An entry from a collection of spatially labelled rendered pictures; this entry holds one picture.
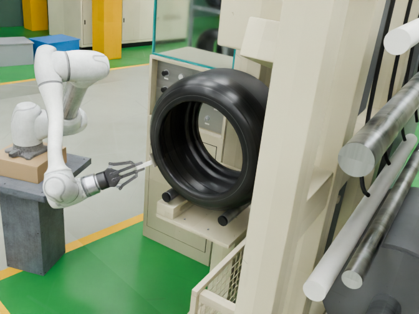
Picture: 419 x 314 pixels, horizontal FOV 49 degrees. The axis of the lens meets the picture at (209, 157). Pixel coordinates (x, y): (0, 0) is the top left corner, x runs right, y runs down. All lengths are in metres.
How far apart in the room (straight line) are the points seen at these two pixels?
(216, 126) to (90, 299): 1.22
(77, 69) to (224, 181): 0.81
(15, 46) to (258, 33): 6.31
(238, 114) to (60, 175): 0.69
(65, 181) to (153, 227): 1.49
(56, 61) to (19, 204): 0.99
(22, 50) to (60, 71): 5.26
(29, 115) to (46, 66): 0.56
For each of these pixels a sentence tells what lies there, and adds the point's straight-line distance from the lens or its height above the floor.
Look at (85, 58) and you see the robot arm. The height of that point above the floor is 1.39.
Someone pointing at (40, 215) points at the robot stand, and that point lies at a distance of 2.77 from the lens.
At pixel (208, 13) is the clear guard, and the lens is 2.54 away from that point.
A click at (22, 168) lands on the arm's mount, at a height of 0.72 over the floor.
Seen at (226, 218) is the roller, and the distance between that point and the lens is 1.84.
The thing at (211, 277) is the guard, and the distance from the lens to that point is 1.41.
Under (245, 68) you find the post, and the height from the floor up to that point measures 1.42.
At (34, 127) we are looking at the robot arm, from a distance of 2.62.
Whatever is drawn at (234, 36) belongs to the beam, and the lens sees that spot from 1.31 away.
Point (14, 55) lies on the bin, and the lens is 7.33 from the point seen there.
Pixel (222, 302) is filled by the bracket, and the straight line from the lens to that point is 1.36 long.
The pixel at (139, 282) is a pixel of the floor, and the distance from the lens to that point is 2.91.
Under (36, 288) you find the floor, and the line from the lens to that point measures 2.94.
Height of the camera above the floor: 1.90
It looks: 25 degrees down
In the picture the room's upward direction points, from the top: 6 degrees clockwise
